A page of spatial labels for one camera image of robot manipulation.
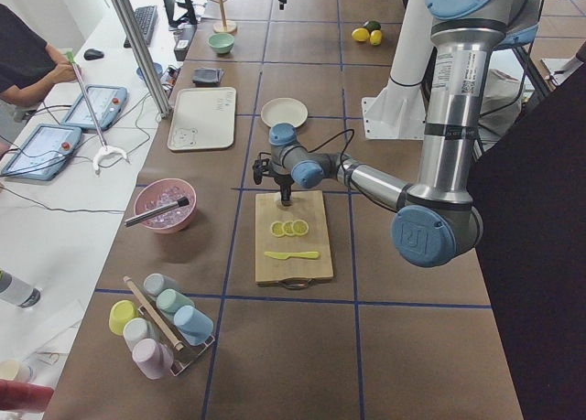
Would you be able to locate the aluminium frame post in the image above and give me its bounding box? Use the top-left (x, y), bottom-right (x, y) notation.
top-left (111, 0), bottom-right (172, 119)

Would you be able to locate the blue small bowl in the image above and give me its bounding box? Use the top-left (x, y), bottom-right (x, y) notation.
top-left (136, 61), bottom-right (164, 83)

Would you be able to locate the lower blue teach pendant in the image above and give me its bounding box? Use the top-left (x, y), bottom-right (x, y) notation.
top-left (1, 124), bottom-right (82, 182)

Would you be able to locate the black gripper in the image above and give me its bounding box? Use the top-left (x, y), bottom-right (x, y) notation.
top-left (275, 174), bottom-right (294, 207)

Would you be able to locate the white cup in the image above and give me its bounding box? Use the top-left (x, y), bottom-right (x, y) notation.
top-left (123, 318), bottom-right (159, 351)

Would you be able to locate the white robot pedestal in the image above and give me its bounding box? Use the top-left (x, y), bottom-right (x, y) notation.
top-left (362, 0), bottom-right (433, 140)

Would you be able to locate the pink white reacher grabber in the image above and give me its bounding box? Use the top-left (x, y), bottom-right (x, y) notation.
top-left (63, 51), bottom-right (128, 174)

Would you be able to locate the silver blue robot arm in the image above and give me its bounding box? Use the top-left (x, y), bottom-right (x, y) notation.
top-left (254, 0), bottom-right (541, 267)

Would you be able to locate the green bowl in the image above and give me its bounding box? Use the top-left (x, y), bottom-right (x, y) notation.
top-left (208, 33), bottom-right (235, 55)

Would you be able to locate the grey bottle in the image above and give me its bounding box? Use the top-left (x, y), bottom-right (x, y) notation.
top-left (0, 270), bottom-right (41, 308)

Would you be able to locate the lemon slice left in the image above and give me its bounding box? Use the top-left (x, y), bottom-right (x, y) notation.
top-left (269, 221), bottom-right (286, 238)

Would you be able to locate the person hand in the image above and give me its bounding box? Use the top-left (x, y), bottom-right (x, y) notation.
top-left (48, 63), bottom-right (78, 84)

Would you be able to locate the pink cup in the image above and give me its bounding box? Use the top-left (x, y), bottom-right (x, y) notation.
top-left (132, 339), bottom-right (173, 380)

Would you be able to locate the cream cup corner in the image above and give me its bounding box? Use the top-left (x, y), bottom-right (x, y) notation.
top-left (0, 359), bottom-right (34, 382)

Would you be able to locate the yellow lemon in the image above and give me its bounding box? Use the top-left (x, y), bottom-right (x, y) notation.
top-left (351, 27), bottom-right (370, 42)
top-left (369, 29), bottom-right (383, 46)

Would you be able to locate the person in black shirt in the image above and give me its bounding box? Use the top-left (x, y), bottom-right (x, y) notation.
top-left (1, 5), bottom-right (69, 107)

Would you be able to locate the wooden rack rod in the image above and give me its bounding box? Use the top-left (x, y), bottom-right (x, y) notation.
top-left (123, 276), bottom-right (185, 351)

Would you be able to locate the lemon slice middle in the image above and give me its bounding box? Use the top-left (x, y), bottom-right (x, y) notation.
top-left (282, 221), bottom-right (296, 236)

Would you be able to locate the pink bowl with ice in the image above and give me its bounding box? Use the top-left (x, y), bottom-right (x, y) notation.
top-left (133, 178), bottom-right (197, 234)

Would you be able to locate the cream round plate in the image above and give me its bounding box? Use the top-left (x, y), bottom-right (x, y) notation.
top-left (261, 97), bottom-right (309, 128)

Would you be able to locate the upper blue teach pendant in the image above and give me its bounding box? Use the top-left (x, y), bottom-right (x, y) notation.
top-left (60, 84), bottom-right (128, 132)

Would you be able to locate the yellow cup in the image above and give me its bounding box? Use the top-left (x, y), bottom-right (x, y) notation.
top-left (108, 299), bottom-right (138, 336)

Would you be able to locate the yellow lemon left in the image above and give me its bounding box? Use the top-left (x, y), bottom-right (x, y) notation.
top-left (351, 27), bottom-right (370, 42)

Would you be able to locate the wooden mug stand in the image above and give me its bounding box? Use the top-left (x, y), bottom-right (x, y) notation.
top-left (211, 0), bottom-right (237, 34)

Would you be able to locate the yellow plastic knife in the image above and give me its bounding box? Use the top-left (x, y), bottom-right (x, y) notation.
top-left (264, 251), bottom-right (320, 261)

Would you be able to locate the black computer mouse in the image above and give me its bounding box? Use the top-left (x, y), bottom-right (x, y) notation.
top-left (83, 48), bottom-right (104, 60)

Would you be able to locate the blue cup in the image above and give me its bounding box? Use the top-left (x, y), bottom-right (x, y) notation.
top-left (173, 306), bottom-right (214, 346)

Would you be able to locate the grey cup upper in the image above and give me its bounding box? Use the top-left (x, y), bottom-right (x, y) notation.
top-left (143, 273), bottom-right (180, 297)

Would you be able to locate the dark avocado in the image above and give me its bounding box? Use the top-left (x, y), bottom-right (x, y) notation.
top-left (363, 20), bottom-right (381, 33)

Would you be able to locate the cream rectangular tray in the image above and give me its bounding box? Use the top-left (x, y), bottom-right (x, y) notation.
top-left (167, 87), bottom-right (236, 152)

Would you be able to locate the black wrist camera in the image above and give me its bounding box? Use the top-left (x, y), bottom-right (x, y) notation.
top-left (252, 152), bottom-right (272, 185)

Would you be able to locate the yellow lemon right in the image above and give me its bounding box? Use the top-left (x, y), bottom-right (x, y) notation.
top-left (369, 29), bottom-right (383, 46)

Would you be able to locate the black keyboard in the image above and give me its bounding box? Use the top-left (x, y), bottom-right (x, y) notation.
top-left (134, 5), bottom-right (158, 47)

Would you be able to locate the green cup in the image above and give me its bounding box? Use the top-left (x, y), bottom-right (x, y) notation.
top-left (156, 288), bottom-right (195, 316)

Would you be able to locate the blue teach pendant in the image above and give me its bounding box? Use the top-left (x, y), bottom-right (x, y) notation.
top-left (1, 124), bottom-right (82, 182)
top-left (60, 84), bottom-right (128, 132)

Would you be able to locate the wooden cutting board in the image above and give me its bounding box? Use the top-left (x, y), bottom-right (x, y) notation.
top-left (255, 190), bottom-right (334, 288)

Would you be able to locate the lemon slice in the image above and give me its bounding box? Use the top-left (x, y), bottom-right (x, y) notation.
top-left (292, 219), bottom-right (309, 236)
top-left (269, 221), bottom-right (286, 238)
top-left (282, 221), bottom-right (296, 236)

